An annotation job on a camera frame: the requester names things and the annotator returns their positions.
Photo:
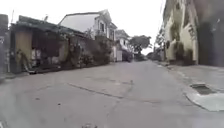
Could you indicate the white house with grey roof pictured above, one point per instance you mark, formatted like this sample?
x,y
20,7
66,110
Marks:
x,y
122,45

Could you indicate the dark green tree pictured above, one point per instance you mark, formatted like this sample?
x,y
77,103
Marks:
x,y
140,42

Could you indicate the grey concrete road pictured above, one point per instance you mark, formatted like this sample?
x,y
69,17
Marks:
x,y
110,100

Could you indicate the white two-storey house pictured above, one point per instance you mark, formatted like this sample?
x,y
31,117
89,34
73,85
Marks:
x,y
96,25

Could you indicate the drain grate in pale slab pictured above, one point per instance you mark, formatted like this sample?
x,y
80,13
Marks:
x,y
204,91

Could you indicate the overgrown wall with bushes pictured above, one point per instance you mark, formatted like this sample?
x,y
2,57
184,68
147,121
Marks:
x,y
90,50

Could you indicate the low shack with yellow wall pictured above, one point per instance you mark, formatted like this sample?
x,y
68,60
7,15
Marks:
x,y
40,43

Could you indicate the yellow building with dark wall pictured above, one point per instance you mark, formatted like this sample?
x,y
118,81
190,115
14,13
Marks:
x,y
186,30

